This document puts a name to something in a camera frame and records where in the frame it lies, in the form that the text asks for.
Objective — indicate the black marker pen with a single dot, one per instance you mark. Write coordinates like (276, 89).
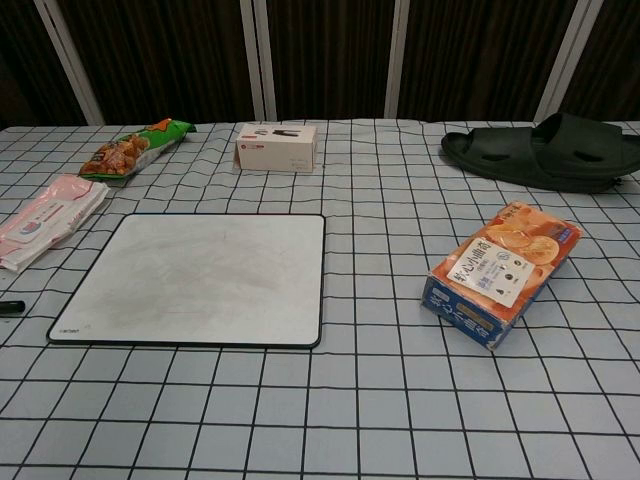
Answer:
(10, 308)

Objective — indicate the small white product box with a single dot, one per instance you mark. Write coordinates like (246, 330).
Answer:
(275, 150)

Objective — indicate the black rubber slipper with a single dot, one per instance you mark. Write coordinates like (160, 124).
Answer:
(500, 150)

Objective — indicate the white drawing board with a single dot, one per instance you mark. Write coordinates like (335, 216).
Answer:
(200, 280)

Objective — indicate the dark folding screen panel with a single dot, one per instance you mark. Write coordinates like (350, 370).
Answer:
(620, 75)
(20, 60)
(330, 55)
(475, 55)
(160, 60)

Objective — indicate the orange blue cookie box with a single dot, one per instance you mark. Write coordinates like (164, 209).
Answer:
(500, 280)

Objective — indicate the pink wet wipes pack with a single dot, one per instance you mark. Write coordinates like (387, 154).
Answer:
(45, 220)

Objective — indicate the green orange snack bag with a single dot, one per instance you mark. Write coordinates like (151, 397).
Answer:
(125, 152)

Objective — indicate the blue checked tablecloth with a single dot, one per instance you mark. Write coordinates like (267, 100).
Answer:
(350, 400)

